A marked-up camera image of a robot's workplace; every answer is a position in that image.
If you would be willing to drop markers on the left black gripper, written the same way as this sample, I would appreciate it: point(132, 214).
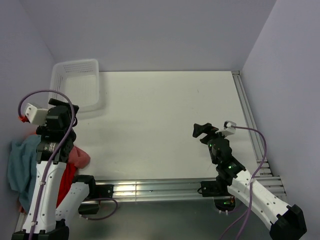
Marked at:
point(43, 129)

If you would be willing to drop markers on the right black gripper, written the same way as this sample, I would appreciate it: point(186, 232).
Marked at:
point(206, 128)

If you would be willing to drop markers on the red t shirt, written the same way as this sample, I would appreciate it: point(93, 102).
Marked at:
point(66, 182)

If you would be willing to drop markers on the blue grey t shirt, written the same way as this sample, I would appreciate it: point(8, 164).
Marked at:
point(22, 169)

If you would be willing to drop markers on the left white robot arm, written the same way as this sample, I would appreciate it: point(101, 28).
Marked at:
point(47, 220)

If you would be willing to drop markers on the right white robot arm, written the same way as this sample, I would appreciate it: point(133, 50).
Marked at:
point(284, 221)

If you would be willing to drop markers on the white plastic perforated basket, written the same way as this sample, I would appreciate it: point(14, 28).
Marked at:
point(79, 80)

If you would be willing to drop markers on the pink t shirt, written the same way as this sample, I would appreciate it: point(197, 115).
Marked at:
point(79, 158)

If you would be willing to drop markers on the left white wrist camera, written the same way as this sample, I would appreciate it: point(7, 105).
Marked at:
point(36, 115)

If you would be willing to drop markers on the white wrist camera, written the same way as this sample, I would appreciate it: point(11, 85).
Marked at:
point(36, 115)
point(229, 128)

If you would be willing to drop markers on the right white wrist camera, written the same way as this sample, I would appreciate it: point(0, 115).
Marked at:
point(229, 128)

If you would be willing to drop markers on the aluminium front rail frame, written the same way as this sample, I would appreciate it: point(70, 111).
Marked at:
point(135, 191)

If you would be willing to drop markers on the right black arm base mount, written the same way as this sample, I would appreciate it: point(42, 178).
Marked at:
point(217, 190)

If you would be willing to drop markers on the aluminium right side rail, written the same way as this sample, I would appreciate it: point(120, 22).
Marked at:
point(255, 138)

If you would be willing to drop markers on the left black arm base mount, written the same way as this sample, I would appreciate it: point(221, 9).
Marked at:
point(98, 193)

